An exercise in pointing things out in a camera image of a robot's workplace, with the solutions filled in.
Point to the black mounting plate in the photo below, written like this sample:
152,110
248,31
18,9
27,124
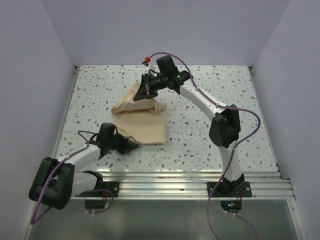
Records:
107,189
222,191

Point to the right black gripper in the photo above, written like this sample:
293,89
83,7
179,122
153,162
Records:
145,91

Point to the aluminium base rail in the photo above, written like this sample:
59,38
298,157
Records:
193,185

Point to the beige cloth mat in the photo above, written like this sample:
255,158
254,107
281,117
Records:
143,121

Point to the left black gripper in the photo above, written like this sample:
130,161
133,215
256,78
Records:
127,145

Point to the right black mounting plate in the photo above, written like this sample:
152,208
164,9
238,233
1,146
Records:
222,191

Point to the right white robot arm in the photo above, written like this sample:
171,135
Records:
225,120

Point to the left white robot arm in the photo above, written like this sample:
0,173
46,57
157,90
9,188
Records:
59,179

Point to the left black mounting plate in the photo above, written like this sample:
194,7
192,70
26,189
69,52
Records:
107,189

